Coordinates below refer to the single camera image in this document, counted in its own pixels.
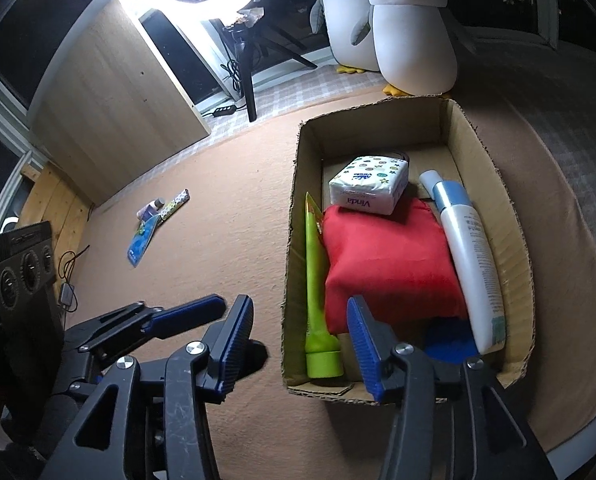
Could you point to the large penguin plush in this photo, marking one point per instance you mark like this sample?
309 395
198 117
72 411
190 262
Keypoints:
343 15

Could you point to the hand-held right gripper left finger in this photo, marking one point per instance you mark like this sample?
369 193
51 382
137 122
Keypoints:
232 350

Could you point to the light wooden cabinet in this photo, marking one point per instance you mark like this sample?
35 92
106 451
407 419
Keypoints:
112 105

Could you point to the white and blue tube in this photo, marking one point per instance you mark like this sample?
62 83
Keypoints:
473 260

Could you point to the window with white frame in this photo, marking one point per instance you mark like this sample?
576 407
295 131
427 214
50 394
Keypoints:
545 5

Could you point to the brown mat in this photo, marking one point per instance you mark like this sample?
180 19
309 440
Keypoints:
217 220

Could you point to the lime green tube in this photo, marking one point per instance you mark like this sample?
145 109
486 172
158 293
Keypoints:
318 300

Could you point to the small white adapter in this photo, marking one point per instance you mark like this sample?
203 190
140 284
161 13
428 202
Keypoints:
66 294

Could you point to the cardboard box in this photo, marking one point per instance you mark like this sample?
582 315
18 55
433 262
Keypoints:
488 160

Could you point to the small purple bottle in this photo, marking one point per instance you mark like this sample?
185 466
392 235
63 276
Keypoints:
150 207

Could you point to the small patterned packet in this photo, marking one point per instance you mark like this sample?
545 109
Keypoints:
175 204

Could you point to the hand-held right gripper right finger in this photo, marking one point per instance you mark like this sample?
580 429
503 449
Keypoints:
363 350

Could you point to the blue round lid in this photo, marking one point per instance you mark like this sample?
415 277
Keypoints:
450 345

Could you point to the clear crinkled wrapper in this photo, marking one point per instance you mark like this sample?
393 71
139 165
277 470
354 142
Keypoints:
250 16

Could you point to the red cloth pouch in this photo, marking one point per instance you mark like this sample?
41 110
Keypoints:
393 265

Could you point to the small penguin plush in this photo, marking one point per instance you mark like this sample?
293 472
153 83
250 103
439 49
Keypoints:
413 40

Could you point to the patterned tissue pack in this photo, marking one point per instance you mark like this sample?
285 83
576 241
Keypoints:
368 185

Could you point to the blue flat packet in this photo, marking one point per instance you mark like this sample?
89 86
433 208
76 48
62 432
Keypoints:
142 240

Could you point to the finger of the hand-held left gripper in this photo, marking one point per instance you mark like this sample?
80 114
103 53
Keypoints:
92 370
187 315

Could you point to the wooden slat platform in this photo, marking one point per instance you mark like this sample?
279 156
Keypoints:
52 205

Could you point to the black tripod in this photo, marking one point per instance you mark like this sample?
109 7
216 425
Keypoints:
245 75

